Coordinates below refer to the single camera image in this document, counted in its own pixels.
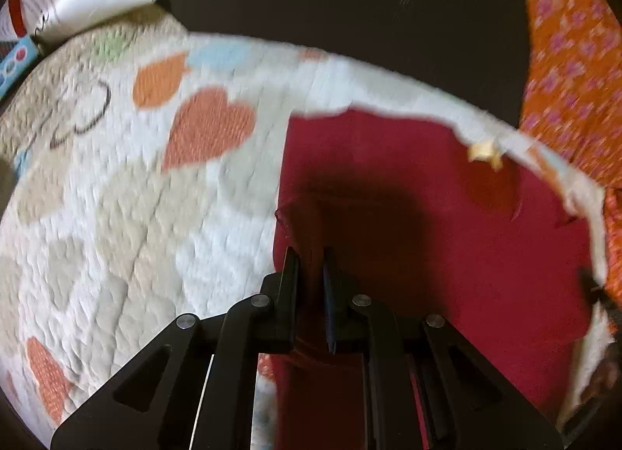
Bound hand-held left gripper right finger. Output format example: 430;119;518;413
323;247;564;450

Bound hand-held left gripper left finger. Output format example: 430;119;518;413
50;247;299;450

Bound dark red garment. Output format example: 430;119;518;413
271;109;599;450

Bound heart print quilt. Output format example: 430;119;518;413
0;5;614;450

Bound dark brown cushion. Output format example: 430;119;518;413
168;0;531;129

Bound orange floral cloth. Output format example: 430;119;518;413
510;0;622;256

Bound blue printed box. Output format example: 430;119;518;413
0;36;40;103

